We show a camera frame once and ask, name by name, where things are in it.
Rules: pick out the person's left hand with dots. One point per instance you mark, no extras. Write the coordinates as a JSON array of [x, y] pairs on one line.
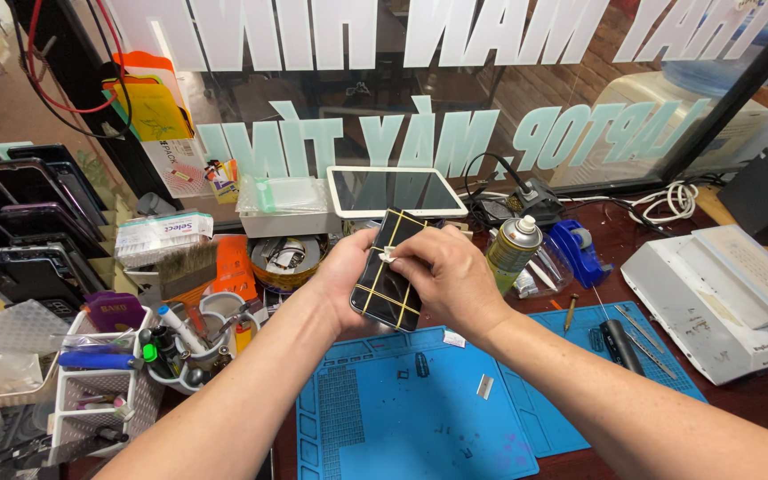
[[337, 286]]

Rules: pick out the person's right hand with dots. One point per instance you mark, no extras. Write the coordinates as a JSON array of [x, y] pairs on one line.
[[457, 280]]

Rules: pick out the black phone with yellow bands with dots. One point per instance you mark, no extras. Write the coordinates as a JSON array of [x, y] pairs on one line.
[[384, 297]]

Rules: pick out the small white wipe piece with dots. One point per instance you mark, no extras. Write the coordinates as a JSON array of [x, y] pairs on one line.
[[387, 254]]

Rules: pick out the tape roll with parts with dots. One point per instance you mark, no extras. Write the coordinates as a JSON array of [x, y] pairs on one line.
[[287, 263]]

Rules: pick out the small white paper scrap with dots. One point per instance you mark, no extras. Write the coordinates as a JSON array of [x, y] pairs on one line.
[[454, 338]]

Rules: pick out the green spray can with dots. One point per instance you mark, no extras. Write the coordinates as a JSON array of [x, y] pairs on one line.
[[510, 257]]

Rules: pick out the white flat box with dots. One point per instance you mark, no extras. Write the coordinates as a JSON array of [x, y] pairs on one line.
[[287, 225]]

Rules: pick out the clear plastic container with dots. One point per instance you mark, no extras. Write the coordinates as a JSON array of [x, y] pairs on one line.
[[554, 270]]

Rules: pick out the orange packet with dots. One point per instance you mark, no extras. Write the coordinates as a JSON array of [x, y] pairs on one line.
[[234, 266]]

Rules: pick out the clear plastic bags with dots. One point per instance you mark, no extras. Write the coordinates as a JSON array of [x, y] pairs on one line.
[[284, 193]]

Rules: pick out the white tablet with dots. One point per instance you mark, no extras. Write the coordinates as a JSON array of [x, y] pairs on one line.
[[394, 190]]

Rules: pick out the razor blade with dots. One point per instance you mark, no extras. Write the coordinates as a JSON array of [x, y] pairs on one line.
[[485, 386]]

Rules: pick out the black soldering iron stand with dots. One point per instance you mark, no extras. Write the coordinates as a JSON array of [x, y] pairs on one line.
[[534, 200]]

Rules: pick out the blue tape dispenser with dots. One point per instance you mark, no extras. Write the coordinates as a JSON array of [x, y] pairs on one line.
[[574, 250]]

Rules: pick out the white cup of tools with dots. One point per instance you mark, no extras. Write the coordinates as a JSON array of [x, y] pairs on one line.
[[214, 360]]

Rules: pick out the large blue silicone work mat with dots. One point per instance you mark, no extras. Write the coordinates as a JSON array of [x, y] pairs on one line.
[[417, 420]]

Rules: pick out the bristle brush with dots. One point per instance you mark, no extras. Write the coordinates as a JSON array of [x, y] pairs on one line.
[[187, 270]]

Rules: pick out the small colourful packet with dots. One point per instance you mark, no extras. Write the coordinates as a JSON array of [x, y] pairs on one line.
[[222, 180]]

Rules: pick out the small blue silicone work mat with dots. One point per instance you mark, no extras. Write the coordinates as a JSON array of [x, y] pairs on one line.
[[557, 406]]

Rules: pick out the white marker pen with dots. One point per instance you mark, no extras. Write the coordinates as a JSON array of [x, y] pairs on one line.
[[181, 328]]

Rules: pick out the cotton swab box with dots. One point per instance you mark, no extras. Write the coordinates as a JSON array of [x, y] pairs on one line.
[[161, 237]]

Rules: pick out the metal tweezers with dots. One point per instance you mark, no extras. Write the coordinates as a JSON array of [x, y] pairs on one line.
[[650, 354], [637, 326]]

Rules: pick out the white labelled packet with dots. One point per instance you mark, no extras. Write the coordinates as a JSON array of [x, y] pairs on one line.
[[174, 163]]

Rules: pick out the purple package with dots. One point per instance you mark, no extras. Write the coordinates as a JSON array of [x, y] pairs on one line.
[[116, 312]]

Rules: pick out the white screen separator machine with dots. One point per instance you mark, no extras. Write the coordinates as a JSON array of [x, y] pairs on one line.
[[710, 300]]

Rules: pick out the white lattice organizer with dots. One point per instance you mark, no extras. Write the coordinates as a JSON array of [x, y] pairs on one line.
[[94, 400]]

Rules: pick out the hanging orange yellow packets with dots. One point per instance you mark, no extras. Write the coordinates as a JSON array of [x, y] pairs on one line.
[[147, 97]]

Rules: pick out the rack of phones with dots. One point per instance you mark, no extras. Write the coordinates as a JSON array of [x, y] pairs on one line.
[[27, 226]]

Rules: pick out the black box device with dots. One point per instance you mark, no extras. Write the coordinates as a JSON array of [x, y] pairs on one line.
[[767, 193]]

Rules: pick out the clear patterned plastic bag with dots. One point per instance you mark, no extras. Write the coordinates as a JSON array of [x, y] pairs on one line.
[[10, 340]]

